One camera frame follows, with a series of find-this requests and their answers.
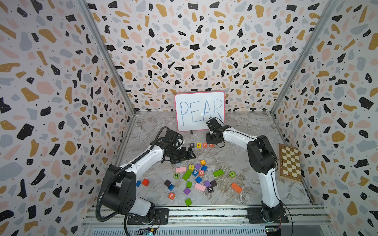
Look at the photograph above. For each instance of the long pink block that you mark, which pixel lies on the long pink block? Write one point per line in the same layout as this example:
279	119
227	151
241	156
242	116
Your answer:
200	187
181	170

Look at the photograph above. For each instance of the orange B block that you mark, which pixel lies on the orange B block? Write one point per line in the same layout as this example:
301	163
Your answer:
171	196

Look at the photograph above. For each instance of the wooden chessboard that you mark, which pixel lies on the wooden chessboard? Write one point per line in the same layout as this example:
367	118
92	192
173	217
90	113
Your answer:
289	164

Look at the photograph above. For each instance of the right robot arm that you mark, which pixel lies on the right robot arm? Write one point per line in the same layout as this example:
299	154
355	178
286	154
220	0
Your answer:
262	159

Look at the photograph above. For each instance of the red block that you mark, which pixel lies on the red block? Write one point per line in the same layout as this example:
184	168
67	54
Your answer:
145	182

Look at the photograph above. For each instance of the plain dark block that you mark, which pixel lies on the plain dark block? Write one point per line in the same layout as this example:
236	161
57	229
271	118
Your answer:
213	183

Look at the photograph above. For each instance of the long green block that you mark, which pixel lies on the long green block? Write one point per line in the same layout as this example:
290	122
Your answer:
218	173
187	175

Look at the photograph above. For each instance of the purple block lower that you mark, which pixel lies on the purple block lower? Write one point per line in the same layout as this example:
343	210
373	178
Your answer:
187	191

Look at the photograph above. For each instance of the long green block left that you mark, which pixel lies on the long green block left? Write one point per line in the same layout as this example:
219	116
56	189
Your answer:
187	175

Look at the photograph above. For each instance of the purple block by K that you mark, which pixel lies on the purple block by K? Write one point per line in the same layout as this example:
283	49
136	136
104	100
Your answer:
207	183

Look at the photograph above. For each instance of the whiteboard with PEAR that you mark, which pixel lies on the whiteboard with PEAR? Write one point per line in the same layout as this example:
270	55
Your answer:
194	109

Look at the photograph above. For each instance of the dark block left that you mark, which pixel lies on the dark block left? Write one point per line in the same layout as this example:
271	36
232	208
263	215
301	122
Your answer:
167	183

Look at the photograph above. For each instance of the long pink block upper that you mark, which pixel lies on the long pink block upper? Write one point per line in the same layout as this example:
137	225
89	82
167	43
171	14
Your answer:
181	170

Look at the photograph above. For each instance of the green I block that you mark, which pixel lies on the green I block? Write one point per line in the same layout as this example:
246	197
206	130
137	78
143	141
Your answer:
232	174

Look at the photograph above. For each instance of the green block near rail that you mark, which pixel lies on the green block near rail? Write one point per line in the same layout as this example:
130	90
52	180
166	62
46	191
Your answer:
188	202

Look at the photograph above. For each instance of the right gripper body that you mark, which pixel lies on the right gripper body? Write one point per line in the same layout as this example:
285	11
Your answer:
210	139

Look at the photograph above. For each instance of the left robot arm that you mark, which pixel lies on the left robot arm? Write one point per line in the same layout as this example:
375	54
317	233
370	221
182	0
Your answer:
118	190

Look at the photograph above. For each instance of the long pink block lower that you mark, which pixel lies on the long pink block lower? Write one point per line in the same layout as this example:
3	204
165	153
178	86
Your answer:
200	187

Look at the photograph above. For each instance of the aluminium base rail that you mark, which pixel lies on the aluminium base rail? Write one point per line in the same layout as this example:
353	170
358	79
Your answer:
230	220

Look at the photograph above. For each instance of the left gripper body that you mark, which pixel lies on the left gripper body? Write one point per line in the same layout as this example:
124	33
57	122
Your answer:
179	154

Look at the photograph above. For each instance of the long green block right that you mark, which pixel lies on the long green block right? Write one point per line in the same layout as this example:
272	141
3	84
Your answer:
218	173

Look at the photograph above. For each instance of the long orange block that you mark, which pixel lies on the long orange block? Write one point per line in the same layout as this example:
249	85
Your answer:
236	188

